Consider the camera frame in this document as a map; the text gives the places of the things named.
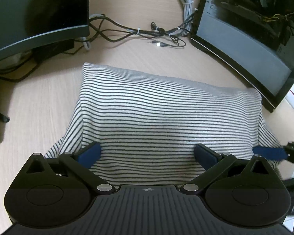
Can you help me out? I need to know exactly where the striped white black garment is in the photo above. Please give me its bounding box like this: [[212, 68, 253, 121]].
[[45, 63, 280, 186]]

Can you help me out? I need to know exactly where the black computer tower case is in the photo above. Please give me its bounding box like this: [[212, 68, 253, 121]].
[[191, 0, 294, 111]]

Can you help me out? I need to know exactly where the black computer monitor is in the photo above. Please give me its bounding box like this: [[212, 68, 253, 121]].
[[0, 0, 90, 60]]

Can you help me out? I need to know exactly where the black audio jack cable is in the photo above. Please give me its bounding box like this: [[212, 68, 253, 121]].
[[146, 38, 187, 50]]

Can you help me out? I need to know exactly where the black cable bundle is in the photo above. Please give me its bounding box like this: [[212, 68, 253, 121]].
[[88, 9, 199, 44]]

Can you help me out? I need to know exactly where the white coiled cable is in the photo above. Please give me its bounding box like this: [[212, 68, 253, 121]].
[[176, 0, 195, 23]]

